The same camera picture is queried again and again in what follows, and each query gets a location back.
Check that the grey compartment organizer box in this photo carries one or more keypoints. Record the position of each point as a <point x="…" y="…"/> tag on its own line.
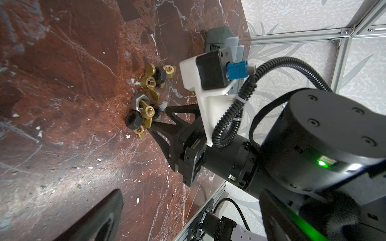
<point x="223" y="37"/>

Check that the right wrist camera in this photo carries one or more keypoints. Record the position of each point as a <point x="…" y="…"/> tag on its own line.
<point x="211" y="76"/>

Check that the pile of screws and nuts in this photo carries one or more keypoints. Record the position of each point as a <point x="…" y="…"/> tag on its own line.
<point x="143" y="112"/>

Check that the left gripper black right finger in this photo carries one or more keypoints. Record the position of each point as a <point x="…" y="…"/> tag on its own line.
<point x="280" y="222"/>

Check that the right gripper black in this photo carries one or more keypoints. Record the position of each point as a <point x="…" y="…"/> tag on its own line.
<point x="184" y="155"/>

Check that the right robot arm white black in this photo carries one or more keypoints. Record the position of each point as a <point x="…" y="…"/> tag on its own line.
<point x="319" y="175"/>

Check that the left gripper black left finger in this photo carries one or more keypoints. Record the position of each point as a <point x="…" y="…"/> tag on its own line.
<point x="100" y="223"/>

